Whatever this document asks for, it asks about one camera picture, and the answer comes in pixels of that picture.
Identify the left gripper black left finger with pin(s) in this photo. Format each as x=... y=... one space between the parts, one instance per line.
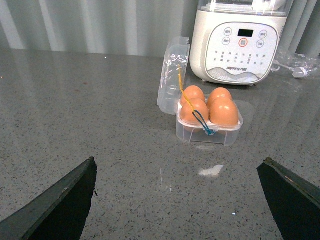
x=59 y=213

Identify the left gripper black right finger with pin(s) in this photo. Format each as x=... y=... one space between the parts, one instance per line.
x=293 y=201

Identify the brown egg carried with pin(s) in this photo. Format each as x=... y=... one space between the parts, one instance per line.
x=224 y=112

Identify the brown egg back right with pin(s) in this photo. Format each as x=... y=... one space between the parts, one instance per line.
x=219 y=92

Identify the brown egg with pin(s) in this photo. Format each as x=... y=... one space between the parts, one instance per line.
x=191 y=92
x=186 y=114
x=219 y=92

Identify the brown egg front left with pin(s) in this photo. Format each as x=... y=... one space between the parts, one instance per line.
x=186 y=114

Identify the brown egg back left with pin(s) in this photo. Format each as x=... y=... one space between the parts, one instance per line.
x=191 y=92

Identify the clear plastic egg box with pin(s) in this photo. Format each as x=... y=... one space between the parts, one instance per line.
x=169 y=96

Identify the blue rubber band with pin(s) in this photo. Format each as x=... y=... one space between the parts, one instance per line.
x=199 y=117

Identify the clear plastic bag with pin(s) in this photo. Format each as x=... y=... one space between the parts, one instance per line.
x=298 y=66

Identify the yellow rubber band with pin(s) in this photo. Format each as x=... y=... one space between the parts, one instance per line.
x=182 y=90

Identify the white Joyoung soymilk maker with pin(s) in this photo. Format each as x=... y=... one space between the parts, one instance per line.
x=235 y=41

